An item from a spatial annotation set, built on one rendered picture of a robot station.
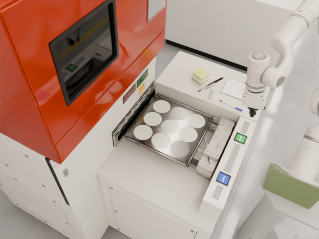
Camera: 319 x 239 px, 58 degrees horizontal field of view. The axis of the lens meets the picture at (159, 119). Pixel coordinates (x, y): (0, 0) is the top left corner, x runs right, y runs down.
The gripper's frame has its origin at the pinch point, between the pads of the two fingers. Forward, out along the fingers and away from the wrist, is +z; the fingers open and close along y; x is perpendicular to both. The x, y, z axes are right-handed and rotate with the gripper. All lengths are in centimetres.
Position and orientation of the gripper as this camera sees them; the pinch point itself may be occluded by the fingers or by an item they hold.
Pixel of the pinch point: (252, 112)
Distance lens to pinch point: 144.9
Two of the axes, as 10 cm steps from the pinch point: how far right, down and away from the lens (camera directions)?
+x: 4.6, -6.7, 5.9
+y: 8.8, 2.4, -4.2
